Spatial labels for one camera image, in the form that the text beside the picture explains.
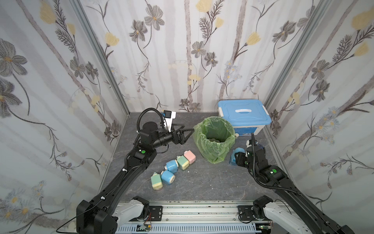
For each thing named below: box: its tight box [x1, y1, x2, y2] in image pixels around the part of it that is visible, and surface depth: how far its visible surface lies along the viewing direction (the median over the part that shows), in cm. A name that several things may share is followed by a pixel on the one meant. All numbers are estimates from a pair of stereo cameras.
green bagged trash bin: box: [192, 116, 237, 165], surface depth 85 cm
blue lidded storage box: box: [217, 99, 272, 137], surface depth 100 cm
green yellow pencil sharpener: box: [176, 155, 190, 171], surface depth 88 cm
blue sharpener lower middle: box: [160, 169, 176, 186], surface depth 82 cm
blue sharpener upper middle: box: [165, 159, 179, 174], surface depth 86 cm
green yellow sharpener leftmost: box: [150, 172, 164, 191], surface depth 81 cm
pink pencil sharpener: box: [183, 149, 197, 165], surface depth 90 cm
